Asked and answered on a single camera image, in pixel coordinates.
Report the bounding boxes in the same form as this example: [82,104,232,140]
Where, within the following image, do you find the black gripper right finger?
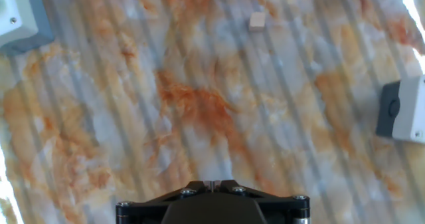
[212,179,311,224]

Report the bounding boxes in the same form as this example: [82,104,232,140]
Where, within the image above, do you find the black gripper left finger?
[115,179,213,224]

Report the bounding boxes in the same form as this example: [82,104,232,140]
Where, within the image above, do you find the small wooden block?
[248,11,267,32]

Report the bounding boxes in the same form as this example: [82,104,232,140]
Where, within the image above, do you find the marble pattern plastic mat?
[0,0,425,224]

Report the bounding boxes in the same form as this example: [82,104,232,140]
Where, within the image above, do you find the white box red button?
[375,74,425,144]

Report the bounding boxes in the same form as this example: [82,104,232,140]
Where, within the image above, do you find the white box green button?
[0,0,56,56]

